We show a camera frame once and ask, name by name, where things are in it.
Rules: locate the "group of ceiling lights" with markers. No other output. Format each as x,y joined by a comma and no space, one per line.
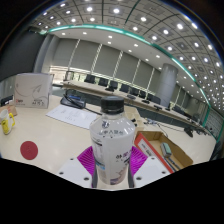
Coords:
116,10

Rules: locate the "open brown cardboard box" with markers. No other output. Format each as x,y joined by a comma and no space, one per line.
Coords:
176,153

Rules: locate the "row of black chairs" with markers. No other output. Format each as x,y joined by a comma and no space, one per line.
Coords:
133,90

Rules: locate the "clear black-capped water bottle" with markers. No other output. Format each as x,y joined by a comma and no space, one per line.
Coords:
111,143

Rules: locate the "black desk console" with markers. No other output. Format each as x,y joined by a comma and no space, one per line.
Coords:
72,101

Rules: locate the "flat round red coaster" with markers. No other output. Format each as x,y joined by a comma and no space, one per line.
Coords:
29,150

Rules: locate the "black power adapter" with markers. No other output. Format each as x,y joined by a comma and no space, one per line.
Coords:
6,100

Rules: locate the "white paper carton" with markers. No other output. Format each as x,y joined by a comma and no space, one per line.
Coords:
32,90

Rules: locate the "long curved conference desk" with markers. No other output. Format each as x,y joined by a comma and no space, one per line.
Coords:
96,89

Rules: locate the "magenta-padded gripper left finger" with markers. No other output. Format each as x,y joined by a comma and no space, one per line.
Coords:
75,168

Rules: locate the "white printed paper sheet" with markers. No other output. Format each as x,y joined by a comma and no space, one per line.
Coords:
71,116

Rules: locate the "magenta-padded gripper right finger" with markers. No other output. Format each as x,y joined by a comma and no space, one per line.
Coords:
150,168

